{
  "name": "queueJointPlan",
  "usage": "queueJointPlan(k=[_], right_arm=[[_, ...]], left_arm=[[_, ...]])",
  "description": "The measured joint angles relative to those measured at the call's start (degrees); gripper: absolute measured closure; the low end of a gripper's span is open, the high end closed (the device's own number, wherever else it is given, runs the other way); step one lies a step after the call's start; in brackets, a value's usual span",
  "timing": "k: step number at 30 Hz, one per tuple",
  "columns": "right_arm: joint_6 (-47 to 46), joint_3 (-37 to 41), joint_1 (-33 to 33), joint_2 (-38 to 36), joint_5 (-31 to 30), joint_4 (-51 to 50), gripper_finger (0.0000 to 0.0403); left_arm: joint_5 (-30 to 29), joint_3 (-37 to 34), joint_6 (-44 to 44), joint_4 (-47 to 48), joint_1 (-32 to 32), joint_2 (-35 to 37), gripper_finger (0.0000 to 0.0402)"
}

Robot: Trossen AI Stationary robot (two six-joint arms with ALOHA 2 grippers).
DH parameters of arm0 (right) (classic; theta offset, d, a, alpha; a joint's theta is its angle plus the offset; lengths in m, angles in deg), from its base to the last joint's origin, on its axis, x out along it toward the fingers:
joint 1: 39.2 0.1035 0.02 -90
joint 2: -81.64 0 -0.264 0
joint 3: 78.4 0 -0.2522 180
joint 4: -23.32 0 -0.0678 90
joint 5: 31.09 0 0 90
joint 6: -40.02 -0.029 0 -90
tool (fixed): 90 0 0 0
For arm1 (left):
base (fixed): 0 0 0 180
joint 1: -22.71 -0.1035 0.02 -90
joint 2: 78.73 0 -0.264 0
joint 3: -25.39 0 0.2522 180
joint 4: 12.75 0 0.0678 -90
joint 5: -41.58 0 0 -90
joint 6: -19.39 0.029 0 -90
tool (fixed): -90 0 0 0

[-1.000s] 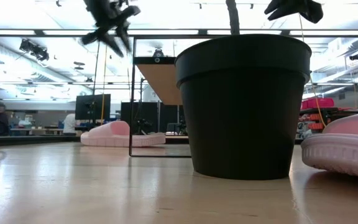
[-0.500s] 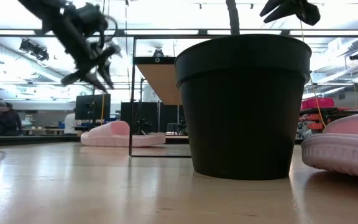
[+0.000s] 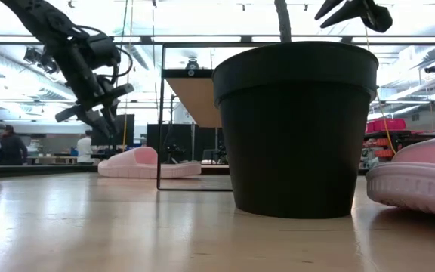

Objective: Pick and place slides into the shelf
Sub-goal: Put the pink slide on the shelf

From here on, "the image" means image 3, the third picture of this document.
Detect large black plant pot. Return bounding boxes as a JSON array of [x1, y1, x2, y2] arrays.
[[211, 0, 380, 220]]

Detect wooden shelf black metal frame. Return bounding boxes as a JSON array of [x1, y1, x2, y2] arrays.
[[156, 41, 258, 192]]

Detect thin hanging yellow cable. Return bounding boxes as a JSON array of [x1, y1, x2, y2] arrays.
[[121, 0, 134, 153]]

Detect person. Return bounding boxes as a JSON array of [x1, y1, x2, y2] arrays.
[[76, 130, 95, 165], [0, 124, 29, 166]]

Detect black room monitor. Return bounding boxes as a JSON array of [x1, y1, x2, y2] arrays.
[[90, 113, 136, 147]]

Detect black partition panels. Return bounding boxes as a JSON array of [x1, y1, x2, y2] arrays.
[[146, 123, 227, 162]]

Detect pink foam slide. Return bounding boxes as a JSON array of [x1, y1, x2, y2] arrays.
[[97, 146, 203, 180], [365, 131, 435, 221]]

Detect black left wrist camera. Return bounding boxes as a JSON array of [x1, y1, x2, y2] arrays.
[[84, 32, 122, 72]]

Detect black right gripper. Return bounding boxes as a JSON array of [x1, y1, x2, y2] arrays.
[[314, 0, 394, 34]]

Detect black ceiling fixture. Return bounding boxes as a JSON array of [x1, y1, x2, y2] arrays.
[[22, 47, 61, 76]]

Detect red storage bins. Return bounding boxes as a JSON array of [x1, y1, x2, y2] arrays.
[[365, 118, 408, 134]]

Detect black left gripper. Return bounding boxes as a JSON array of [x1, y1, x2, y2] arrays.
[[53, 41, 135, 138]]

